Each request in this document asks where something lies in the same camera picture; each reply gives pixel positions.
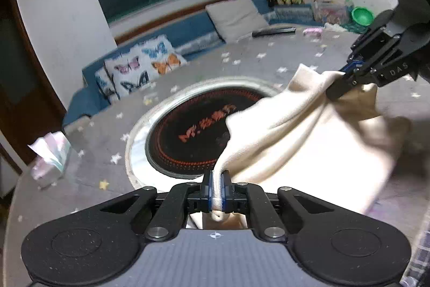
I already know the butterfly print pillow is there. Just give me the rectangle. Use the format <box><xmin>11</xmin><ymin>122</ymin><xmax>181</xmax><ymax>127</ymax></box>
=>
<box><xmin>104</xmin><ymin>35</ymin><xmax>187</xmax><ymax>98</ymax></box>

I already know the beige cushion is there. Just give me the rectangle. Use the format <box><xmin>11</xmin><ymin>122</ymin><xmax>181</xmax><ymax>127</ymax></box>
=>
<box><xmin>206</xmin><ymin>0</ymin><xmax>269</xmax><ymax>43</ymax></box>

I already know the cream garment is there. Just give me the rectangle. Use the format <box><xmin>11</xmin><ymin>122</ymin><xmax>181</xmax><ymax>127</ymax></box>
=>
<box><xmin>191</xmin><ymin>65</ymin><xmax>411</xmax><ymax>229</ymax></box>

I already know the blue sofa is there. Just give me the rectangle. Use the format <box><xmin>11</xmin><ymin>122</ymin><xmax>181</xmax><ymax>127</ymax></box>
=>
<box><xmin>62</xmin><ymin>11</ymin><xmax>319</xmax><ymax>127</ymax></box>

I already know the green plastic bowl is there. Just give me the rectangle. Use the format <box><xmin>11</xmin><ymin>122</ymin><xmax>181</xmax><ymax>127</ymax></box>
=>
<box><xmin>351</xmin><ymin>6</ymin><xmax>375</xmax><ymax>26</ymax></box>

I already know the black remote control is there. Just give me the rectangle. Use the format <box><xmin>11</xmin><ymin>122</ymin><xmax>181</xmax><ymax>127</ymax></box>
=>
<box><xmin>252</xmin><ymin>26</ymin><xmax>296</xmax><ymax>38</ymax></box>

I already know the round induction cooktop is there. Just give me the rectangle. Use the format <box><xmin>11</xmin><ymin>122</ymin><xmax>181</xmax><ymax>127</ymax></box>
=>
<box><xmin>125</xmin><ymin>76</ymin><xmax>281</xmax><ymax>192</ymax></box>

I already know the dark wooden door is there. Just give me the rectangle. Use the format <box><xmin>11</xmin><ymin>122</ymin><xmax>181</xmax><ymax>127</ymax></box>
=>
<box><xmin>1</xmin><ymin>0</ymin><xmax>66</xmax><ymax>165</ymax></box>

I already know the tissue box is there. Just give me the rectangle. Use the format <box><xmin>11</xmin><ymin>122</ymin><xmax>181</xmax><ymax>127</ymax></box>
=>
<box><xmin>28</xmin><ymin>131</ymin><xmax>71</xmax><ymax>189</ymax></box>

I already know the clear toy storage box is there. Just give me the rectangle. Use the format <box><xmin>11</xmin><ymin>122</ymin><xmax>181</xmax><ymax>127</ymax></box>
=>
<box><xmin>311</xmin><ymin>1</ymin><xmax>351</xmax><ymax>25</ymax></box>

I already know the pink small toy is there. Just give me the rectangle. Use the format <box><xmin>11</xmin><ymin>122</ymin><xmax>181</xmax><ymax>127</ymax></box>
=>
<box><xmin>302</xmin><ymin>27</ymin><xmax>323</xmax><ymax>38</ymax></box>

